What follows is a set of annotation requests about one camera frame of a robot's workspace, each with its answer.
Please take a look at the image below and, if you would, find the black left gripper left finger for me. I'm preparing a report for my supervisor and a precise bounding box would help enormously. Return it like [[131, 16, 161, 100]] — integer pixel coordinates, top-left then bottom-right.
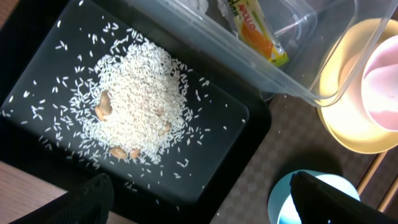
[[11, 174, 114, 224]]

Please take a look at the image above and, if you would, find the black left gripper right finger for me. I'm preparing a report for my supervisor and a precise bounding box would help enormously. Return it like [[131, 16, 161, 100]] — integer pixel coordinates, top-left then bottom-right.
[[290, 171, 397, 224]]

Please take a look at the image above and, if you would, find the light blue bowl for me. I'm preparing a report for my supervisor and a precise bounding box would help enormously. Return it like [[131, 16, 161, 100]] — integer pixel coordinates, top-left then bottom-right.
[[267, 169, 361, 224]]

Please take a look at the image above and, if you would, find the wooden chopstick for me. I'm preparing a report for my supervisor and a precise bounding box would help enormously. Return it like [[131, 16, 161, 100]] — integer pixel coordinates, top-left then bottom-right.
[[377, 177, 398, 213], [357, 151, 387, 195]]

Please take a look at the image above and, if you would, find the yellow plate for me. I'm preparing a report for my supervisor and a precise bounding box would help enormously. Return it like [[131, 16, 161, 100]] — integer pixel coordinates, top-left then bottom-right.
[[318, 19, 397, 154]]

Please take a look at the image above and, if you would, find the pile of rice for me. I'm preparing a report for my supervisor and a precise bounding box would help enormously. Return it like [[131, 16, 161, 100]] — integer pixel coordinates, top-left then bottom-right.
[[1, 0, 246, 212]]

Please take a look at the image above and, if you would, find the pink bowl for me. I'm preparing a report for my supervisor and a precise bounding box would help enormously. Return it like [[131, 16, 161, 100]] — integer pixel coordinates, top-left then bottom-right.
[[343, 35, 397, 132]]

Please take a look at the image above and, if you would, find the yellow snack wrapper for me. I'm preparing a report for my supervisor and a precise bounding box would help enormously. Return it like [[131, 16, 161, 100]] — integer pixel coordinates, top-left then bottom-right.
[[218, 0, 289, 67]]

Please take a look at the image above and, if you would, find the black waste tray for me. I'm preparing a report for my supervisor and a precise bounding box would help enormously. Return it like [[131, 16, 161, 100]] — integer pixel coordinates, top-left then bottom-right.
[[1, 1, 271, 223]]

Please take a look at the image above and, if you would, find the clear plastic waste bin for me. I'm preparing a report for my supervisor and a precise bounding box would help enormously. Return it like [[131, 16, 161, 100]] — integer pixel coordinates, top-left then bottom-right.
[[128, 0, 397, 107]]

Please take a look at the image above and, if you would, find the almond nut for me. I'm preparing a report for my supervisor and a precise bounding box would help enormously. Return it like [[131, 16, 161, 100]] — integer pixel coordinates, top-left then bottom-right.
[[109, 147, 127, 159], [129, 149, 141, 159], [95, 90, 112, 121], [159, 122, 172, 136]]

